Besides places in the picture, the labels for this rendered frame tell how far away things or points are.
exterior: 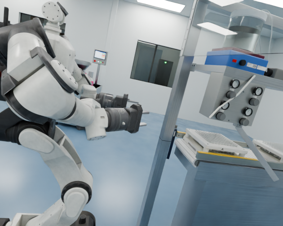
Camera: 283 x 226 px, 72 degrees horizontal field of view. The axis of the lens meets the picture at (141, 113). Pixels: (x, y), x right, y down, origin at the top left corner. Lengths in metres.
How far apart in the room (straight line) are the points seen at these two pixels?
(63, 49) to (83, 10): 5.51
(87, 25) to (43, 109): 5.79
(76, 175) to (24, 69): 0.65
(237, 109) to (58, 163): 0.83
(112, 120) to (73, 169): 0.40
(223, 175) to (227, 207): 0.27
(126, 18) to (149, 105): 2.56
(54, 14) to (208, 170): 0.95
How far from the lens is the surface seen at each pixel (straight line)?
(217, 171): 1.08
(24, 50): 0.50
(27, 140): 0.94
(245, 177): 1.20
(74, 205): 1.06
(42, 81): 0.44
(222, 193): 1.23
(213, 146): 1.03
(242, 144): 1.46
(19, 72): 0.48
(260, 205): 1.45
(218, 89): 0.89
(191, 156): 1.03
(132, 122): 0.77
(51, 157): 0.96
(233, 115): 0.95
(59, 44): 0.80
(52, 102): 0.45
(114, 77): 5.98
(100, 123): 0.66
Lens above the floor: 1.24
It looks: 13 degrees down
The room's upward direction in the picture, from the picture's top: 13 degrees clockwise
